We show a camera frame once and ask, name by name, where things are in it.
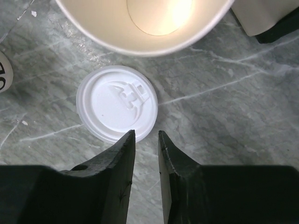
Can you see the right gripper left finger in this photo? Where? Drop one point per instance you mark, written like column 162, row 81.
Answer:
column 94, row 192

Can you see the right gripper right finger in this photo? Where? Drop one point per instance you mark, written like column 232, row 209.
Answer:
column 225, row 194

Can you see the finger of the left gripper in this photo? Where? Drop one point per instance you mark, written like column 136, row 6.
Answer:
column 283, row 27

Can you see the white paper cup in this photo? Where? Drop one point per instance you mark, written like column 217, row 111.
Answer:
column 145, row 28

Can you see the stack of white lids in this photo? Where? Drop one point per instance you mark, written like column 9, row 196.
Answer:
column 115, row 99

